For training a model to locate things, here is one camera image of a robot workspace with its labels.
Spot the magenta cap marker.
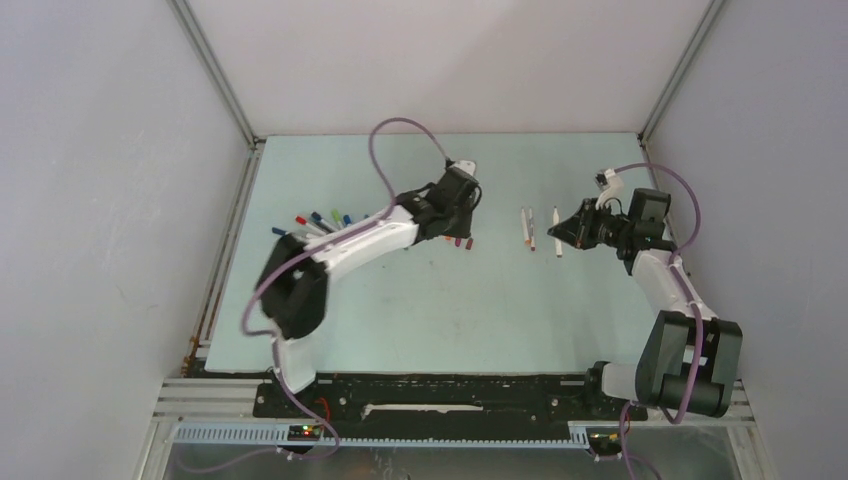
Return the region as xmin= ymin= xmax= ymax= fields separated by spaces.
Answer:
xmin=526 ymin=208 xmax=536 ymax=252

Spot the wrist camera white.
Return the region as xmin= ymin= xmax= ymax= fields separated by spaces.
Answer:
xmin=452 ymin=160 xmax=477 ymax=177
xmin=594 ymin=168 xmax=624 ymax=210

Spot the aluminium frame rail right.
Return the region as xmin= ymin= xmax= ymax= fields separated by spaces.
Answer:
xmin=635 ymin=0 xmax=730 ymax=352

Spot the navy cap marker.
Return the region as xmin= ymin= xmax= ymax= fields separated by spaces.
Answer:
xmin=310 ymin=211 xmax=338 ymax=233

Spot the grey cable duct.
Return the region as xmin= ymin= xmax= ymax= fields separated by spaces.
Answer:
xmin=170 ymin=423 xmax=627 ymax=450

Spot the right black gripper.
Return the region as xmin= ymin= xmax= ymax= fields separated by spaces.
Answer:
xmin=550 ymin=198 xmax=634 ymax=250

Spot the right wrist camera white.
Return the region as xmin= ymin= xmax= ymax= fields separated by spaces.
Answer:
xmin=594 ymin=168 xmax=624 ymax=210

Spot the aluminium frame rail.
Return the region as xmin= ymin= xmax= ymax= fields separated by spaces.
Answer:
xmin=166 ymin=0 xmax=266 ymax=372
xmin=635 ymin=0 xmax=730 ymax=352

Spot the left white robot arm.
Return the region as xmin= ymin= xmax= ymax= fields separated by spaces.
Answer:
xmin=256 ymin=160 xmax=482 ymax=417

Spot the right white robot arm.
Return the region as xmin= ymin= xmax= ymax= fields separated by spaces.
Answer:
xmin=547 ymin=188 xmax=743 ymax=418

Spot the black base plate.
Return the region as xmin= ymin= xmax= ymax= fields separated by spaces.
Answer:
xmin=252 ymin=373 xmax=624 ymax=442

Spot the aluminium frame rail left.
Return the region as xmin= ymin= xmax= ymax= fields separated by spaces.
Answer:
xmin=166 ymin=0 xmax=266 ymax=372

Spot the orange cap marker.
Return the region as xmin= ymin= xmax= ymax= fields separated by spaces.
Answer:
xmin=520 ymin=207 xmax=531 ymax=247

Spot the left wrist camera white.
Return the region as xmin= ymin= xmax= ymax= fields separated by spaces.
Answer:
xmin=452 ymin=160 xmax=477 ymax=177

